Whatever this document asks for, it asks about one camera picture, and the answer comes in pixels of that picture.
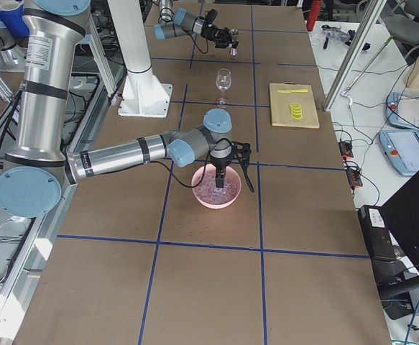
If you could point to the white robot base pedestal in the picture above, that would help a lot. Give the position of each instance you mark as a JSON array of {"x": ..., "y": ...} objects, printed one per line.
[{"x": 143, "y": 94}]

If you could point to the aluminium frame post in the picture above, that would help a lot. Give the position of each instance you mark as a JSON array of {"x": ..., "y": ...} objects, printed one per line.
[{"x": 365, "y": 26}]

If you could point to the teach pendant far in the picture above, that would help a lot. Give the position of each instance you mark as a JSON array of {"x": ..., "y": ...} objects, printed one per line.
[{"x": 403, "y": 111}]

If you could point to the black laptop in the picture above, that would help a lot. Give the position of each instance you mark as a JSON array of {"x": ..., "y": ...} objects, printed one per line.
[{"x": 400, "y": 214}]

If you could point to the clear wine glass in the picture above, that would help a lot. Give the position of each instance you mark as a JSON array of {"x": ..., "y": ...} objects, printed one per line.
[{"x": 223, "y": 83}]

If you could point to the black box device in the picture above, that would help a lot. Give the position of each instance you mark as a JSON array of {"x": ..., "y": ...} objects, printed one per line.
[{"x": 376, "y": 236}]

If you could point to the yellow plastic knife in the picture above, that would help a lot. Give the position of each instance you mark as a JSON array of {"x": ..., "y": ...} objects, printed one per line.
[{"x": 289, "y": 91}]

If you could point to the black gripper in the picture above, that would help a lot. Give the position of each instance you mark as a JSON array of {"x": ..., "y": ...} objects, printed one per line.
[
  {"x": 219, "y": 164},
  {"x": 218, "y": 34}
]

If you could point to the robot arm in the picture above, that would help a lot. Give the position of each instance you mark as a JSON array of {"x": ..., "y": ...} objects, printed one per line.
[
  {"x": 35, "y": 168},
  {"x": 181, "y": 22}
]

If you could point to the bamboo cutting board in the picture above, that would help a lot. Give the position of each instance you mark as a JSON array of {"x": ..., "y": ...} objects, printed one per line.
[{"x": 280, "y": 106}]

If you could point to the pink bowl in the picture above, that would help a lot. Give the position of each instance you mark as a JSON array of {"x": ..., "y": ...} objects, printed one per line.
[{"x": 231, "y": 175}]

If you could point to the steel cocktail jigger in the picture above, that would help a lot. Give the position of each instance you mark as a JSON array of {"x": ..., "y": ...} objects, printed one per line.
[{"x": 234, "y": 33}]

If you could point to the teach pendant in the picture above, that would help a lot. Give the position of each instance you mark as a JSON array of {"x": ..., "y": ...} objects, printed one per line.
[
  {"x": 401, "y": 147},
  {"x": 403, "y": 111}
]

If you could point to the clear ice cubes pile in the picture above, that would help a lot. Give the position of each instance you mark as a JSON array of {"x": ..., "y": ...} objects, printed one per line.
[{"x": 209, "y": 193}]

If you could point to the teach pendant near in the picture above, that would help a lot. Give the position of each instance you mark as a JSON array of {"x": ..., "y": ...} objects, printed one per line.
[{"x": 401, "y": 147}]

